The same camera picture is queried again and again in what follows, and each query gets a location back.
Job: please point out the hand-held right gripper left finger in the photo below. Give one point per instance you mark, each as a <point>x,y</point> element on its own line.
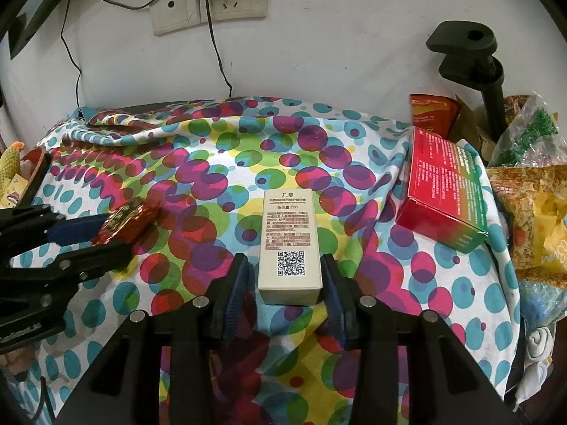
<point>234,301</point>

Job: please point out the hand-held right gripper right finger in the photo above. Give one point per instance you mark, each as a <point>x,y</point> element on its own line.
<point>334,301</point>

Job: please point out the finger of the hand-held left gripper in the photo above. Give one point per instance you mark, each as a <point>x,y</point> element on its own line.
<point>97,256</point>
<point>75,230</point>

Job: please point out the red gold foil packet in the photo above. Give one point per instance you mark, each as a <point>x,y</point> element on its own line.
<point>124,221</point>

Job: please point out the red round basin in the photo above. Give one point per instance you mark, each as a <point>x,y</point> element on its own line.
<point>37,168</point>

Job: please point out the small beige box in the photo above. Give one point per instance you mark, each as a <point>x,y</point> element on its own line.
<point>288,230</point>

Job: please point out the yellow plush duck toy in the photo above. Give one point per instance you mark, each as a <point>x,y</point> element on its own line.
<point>9,166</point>

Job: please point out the colourful polka dot tablecloth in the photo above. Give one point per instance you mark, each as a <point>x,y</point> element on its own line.
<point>345,186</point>

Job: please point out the red green box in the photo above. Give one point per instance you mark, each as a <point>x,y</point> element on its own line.
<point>438,177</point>

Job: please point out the blue speckled bag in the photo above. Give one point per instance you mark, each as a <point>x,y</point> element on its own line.
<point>545,296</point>

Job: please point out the dark framed screen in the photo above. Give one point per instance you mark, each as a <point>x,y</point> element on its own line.
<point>31,22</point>

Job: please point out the red snack bag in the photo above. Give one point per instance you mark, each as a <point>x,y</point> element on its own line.
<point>432,110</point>

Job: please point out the brown paper bag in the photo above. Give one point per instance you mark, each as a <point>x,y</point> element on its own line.
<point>469,133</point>

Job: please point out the yellow snack bag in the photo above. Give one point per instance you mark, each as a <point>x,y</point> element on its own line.
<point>531,212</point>

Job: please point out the clear bag green contents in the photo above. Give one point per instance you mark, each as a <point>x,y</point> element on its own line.
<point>531,133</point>

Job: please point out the white coaxial wall plate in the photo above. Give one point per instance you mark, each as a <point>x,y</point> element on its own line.
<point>170,15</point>

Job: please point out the white power wall outlet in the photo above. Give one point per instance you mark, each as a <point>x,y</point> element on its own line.
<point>234,6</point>

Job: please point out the black clamp mount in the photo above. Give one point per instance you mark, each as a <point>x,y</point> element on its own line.
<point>465,42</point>

